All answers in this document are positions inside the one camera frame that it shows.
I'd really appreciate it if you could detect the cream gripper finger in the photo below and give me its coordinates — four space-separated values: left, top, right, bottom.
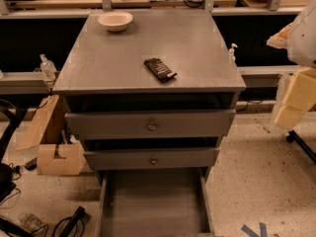
274 67 316 128
267 24 292 49

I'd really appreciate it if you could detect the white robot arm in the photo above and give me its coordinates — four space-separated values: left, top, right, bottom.
267 0 316 129

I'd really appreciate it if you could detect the grey top drawer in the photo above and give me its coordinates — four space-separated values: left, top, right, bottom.
65 110 235 140

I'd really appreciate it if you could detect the grey middle drawer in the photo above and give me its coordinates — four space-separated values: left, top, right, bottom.
84 148 219 170

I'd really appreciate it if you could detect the grey drawer cabinet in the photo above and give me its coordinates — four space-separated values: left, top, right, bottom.
52 9 247 183

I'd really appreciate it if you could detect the grey open bottom drawer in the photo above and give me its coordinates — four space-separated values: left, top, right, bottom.
95 168 215 237

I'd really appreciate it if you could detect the black stand leg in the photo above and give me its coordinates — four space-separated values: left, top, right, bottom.
285 130 316 164

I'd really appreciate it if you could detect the white pump bottle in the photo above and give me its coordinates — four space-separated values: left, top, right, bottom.
228 43 238 61

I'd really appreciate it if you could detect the white bowl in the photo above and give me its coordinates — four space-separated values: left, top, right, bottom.
98 11 133 32

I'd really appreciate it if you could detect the brown cardboard box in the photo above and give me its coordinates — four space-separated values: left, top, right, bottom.
16 95 86 176

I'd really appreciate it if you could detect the black device on floor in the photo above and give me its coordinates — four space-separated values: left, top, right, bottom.
51 206 86 237

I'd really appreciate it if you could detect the crushed clear plastic bottle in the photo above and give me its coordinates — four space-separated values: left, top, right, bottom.
18 213 42 232

